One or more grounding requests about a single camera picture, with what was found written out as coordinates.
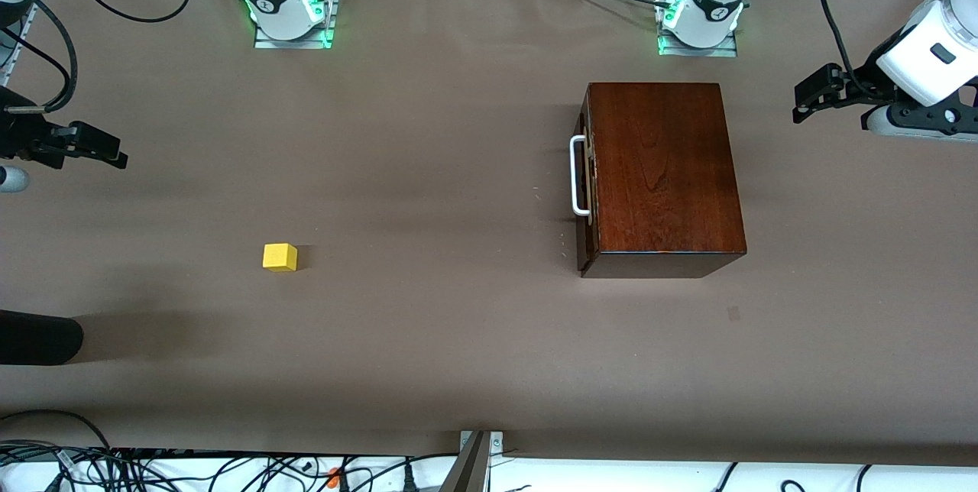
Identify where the yellow cube block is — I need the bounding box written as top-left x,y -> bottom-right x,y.
263,243 -> 299,273

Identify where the light wood drawer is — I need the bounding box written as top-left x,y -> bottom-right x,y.
575,87 -> 601,273

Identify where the white drawer handle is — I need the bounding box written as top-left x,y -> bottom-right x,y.
570,134 -> 591,217

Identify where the dark brown wooden cabinet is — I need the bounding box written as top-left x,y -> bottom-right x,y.
578,82 -> 748,280

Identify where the black rounded object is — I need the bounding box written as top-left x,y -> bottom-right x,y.
0,309 -> 84,366

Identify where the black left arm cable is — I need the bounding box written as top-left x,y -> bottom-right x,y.
818,0 -> 873,92

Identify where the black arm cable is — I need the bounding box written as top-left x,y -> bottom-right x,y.
818,0 -> 873,92
0,0 -> 79,115

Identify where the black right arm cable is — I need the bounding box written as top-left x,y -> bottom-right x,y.
0,0 -> 79,115

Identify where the aluminium frame rail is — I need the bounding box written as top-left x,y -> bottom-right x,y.
0,0 -> 77,88

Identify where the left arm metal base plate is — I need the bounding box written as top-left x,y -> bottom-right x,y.
656,0 -> 739,58

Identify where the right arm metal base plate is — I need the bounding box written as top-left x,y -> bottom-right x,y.
253,0 -> 338,50

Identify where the black floor cable loop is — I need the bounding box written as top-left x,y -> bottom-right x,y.
0,409 -> 115,453

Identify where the metal table edge bracket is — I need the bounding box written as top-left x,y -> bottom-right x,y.
440,430 -> 505,492

